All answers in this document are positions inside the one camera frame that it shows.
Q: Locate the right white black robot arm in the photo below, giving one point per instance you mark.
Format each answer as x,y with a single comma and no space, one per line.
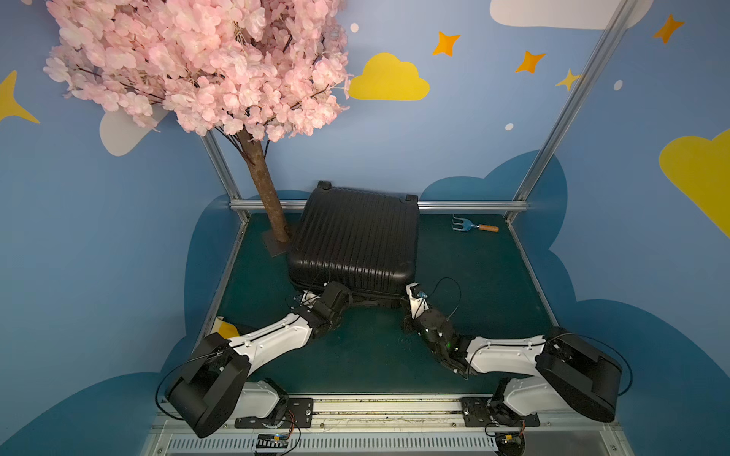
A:
557,371

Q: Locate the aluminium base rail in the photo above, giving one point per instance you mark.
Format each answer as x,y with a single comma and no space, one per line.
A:
407,424

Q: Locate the right aluminium frame post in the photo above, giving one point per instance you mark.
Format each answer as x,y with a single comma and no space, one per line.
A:
617,25

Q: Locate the black ribbed hard-shell suitcase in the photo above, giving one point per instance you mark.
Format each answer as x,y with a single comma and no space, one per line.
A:
364,240

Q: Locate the blue garden fork, wooden handle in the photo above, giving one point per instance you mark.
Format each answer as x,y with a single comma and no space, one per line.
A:
465,225

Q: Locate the black round connector box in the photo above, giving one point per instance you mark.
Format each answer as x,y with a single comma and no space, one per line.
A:
510,444

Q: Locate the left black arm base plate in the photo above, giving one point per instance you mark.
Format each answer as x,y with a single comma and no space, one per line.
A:
297,411

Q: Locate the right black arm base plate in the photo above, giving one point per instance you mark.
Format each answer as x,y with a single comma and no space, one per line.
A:
478,413

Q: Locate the pink artificial cherry blossom tree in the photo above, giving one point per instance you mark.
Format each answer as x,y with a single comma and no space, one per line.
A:
254,71

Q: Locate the horizontal aluminium back frame bar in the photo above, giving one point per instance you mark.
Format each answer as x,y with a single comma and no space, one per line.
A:
424,206

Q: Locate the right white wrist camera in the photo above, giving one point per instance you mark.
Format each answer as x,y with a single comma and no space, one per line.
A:
418,300

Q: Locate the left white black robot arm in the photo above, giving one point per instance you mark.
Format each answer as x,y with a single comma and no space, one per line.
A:
213,385

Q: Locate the small green circuit board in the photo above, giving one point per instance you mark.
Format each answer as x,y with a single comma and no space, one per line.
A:
271,442

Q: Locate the left aluminium frame post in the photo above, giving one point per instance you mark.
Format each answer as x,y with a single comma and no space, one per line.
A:
217,158

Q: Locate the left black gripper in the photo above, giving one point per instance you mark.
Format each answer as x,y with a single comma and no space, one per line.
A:
339,294

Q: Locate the aluminium frame post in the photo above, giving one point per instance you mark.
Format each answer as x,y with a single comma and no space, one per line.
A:
617,25
217,158

